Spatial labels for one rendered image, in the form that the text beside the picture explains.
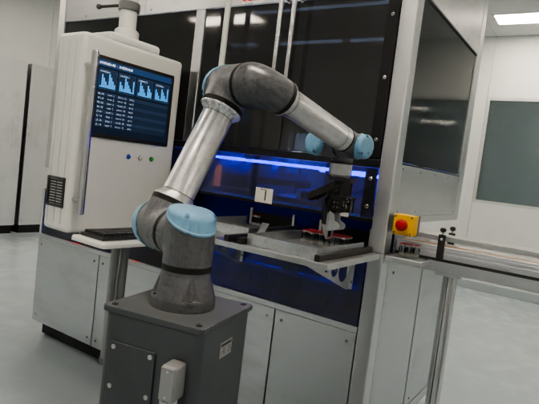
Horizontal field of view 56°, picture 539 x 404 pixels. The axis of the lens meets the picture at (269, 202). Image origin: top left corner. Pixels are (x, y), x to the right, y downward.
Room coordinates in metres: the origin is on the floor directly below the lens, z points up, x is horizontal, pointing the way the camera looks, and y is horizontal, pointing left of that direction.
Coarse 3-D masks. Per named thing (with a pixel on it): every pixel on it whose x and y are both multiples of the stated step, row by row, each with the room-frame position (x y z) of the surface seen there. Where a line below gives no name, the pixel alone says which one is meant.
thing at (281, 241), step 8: (264, 232) 1.70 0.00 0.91; (272, 232) 1.74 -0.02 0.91; (280, 232) 1.78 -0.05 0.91; (288, 232) 1.83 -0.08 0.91; (296, 232) 1.88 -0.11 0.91; (248, 240) 1.63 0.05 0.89; (256, 240) 1.61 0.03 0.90; (264, 240) 1.59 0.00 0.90; (272, 240) 1.58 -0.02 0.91; (280, 240) 1.56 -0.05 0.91; (288, 240) 1.81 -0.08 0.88; (296, 240) 1.83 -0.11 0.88; (272, 248) 1.57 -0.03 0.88; (280, 248) 1.56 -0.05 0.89; (288, 248) 1.54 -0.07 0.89; (296, 248) 1.53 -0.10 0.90; (304, 248) 1.51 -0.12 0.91; (312, 248) 1.49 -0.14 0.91; (320, 248) 1.50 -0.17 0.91; (328, 248) 1.54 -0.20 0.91; (336, 248) 1.59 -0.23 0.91; (344, 248) 1.64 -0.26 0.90; (304, 256) 1.51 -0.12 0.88; (312, 256) 1.49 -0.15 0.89
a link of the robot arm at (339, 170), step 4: (332, 164) 1.68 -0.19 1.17; (336, 164) 1.67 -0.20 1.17; (340, 164) 1.66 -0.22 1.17; (344, 164) 1.66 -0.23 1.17; (332, 168) 1.68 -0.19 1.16; (336, 168) 1.67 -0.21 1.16; (340, 168) 1.66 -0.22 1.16; (344, 168) 1.66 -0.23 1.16; (348, 168) 1.67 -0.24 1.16; (332, 172) 1.68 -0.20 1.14; (336, 172) 1.67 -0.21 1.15; (340, 172) 1.66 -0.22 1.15; (344, 172) 1.67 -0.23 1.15; (348, 172) 1.67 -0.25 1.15; (340, 176) 1.67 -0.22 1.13; (344, 176) 1.67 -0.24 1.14; (348, 176) 1.68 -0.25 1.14
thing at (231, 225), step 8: (216, 216) 2.02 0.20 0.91; (224, 216) 2.06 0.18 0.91; (232, 216) 2.10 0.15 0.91; (240, 216) 2.15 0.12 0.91; (224, 224) 1.83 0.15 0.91; (232, 224) 1.81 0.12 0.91; (240, 224) 2.11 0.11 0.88; (248, 224) 2.15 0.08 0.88; (224, 232) 1.83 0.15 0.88; (232, 232) 1.81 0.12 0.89; (240, 232) 1.79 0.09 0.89
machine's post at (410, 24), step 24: (408, 0) 1.78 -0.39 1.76; (408, 24) 1.78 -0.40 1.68; (408, 48) 1.77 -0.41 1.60; (408, 72) 1.77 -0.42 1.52; (408, 96) 1.79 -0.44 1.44; (384, 144) 1.79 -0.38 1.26; (384, 168) 1.79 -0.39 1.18; (384, 192) 1.78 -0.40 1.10; (384, 216) 1.77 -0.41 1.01; (384, 240) 1.77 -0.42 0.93; (384, 264) 1.78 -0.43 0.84; (384, 288) 1.81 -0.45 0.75; (360, 312) 1.80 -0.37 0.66; (360, 336) 1.79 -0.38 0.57; (360, 360) 1.78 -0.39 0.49; (360, 384) 1.77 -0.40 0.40
